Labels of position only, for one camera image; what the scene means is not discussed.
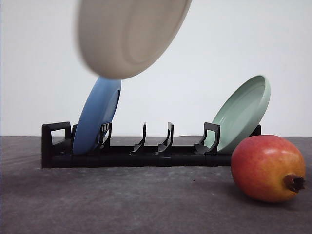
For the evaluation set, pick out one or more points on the blue plate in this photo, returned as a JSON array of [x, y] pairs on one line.
[[98, 108]]

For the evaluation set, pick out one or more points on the red yellow pomegranate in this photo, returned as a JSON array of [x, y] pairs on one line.
[[268, 168]]

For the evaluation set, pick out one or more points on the black plastic dish rack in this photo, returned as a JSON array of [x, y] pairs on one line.
[[58, 141]]

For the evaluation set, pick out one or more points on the green plate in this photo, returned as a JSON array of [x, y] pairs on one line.
[[240, 114]]

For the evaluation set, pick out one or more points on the white plate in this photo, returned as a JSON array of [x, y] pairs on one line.
[[118, 38]]

